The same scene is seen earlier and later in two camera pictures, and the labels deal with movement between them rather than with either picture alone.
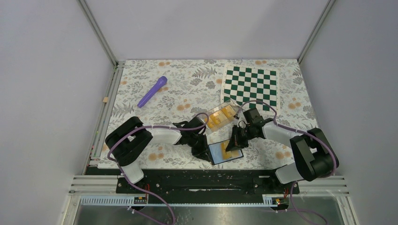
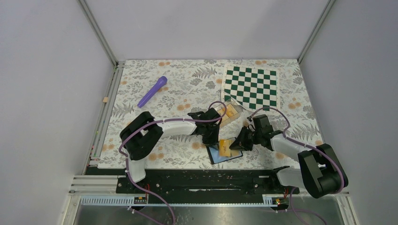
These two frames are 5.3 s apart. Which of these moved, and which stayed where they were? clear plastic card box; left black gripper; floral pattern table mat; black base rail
Moved: left black gripper
Stayed: floral pattern table mat; clear plastic card box; black base rail
